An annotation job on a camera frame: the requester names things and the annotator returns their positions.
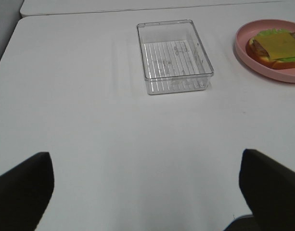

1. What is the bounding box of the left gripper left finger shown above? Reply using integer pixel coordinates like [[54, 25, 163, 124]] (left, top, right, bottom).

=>
[[0, 152, 54, 231]]

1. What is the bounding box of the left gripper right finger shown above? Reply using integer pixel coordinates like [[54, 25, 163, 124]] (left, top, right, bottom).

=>
[[239, 149, 295, 231]]

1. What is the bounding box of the bacon strip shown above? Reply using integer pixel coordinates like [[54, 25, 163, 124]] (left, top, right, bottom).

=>
[[252, 40, 269, 57]]

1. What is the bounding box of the bread slice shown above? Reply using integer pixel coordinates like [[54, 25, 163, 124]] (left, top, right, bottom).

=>
[[246, 38, 295, 70]]

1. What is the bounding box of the yellow cheese slice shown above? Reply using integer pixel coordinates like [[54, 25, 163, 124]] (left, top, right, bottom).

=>
[[254, 33, 295, 60]]

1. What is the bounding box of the green lettuce leaf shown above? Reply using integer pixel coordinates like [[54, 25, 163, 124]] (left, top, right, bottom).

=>
[[256, 28, 295, 61]]

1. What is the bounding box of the pink round plate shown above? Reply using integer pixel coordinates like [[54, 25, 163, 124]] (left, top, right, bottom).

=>
[[234, 19, 295, 83]]

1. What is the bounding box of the left clear plastic tray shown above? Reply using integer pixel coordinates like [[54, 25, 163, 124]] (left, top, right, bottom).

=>
[[137, 20, 214, 95]]

